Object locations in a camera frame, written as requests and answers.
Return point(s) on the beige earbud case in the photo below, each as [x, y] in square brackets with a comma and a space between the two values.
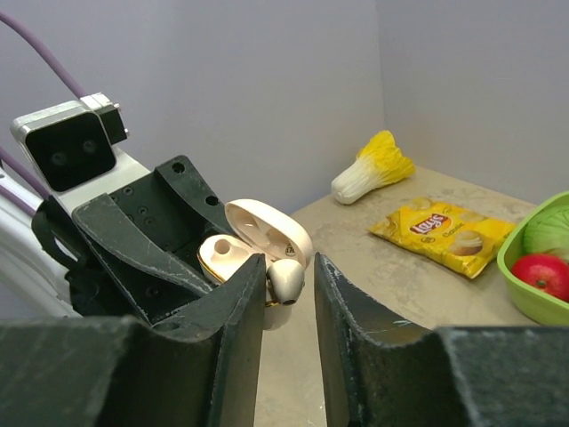
[258, 228]

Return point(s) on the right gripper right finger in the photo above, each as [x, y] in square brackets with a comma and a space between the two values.
[381, 369]

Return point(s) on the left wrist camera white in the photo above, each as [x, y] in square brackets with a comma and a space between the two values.
[73, 146]

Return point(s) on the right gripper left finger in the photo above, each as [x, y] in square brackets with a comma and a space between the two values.
[199, 367]

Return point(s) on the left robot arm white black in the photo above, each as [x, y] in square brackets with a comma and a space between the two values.
[26, 268]

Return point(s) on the yellow napa cabbage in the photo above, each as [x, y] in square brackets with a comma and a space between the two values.
[378, 164]

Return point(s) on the beige earbud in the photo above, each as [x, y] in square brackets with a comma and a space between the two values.
[285, 282]

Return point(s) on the round green cabbage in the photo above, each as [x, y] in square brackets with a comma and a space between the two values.
[547, 233]

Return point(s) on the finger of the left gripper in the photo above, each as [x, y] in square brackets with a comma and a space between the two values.
[192, 198]
[107, 225]

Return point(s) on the red apple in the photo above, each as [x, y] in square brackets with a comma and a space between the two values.
[544, 272]

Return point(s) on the yellow Lays chips bag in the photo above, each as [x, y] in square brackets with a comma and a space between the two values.
[456, 237]

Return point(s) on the green plastic basket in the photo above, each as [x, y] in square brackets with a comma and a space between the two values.
[536, 305]

